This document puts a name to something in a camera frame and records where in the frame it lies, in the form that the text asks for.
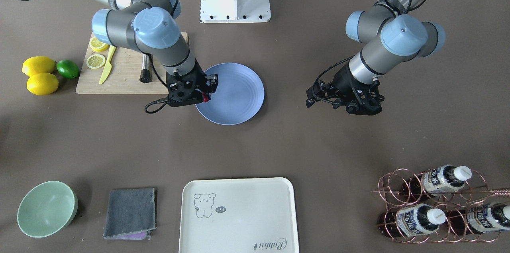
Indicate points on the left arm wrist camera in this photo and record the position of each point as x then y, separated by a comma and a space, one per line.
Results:
366, 98

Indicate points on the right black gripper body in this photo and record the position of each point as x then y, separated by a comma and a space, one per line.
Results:
211, 84

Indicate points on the blue plate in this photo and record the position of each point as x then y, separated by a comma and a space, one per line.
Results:
238, 97

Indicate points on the yellow lemon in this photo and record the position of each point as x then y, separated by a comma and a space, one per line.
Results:
42, 84
38, 64

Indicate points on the green lime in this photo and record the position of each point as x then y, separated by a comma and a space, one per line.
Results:
68, 69

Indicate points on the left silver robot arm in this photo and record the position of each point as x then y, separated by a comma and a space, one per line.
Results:
390, 36

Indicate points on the copper wire bottle rack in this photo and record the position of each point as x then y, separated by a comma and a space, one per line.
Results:
394, 190

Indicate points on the dark drink bottle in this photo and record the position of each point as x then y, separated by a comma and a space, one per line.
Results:
411, 221
435, 182
487, 218

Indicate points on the green bowl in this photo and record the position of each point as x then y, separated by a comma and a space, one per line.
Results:
47, 209

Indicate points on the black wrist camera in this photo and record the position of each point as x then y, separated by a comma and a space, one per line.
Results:
172, 87

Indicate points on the yellow plastic knife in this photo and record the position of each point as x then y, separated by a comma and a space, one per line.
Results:
107, 66

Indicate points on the cream rabbit tray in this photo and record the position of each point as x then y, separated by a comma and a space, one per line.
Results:
244, 215

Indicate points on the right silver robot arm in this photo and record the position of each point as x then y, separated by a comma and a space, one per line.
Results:
149, 27

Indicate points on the red strawberry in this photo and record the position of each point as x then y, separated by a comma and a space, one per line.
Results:
206, 97

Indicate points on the lemon slice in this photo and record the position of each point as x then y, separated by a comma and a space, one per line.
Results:
95, 61
97, 45

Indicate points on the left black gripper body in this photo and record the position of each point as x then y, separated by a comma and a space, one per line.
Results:
343, 82

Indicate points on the grey folded cloth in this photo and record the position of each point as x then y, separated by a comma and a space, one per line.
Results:
131, 214

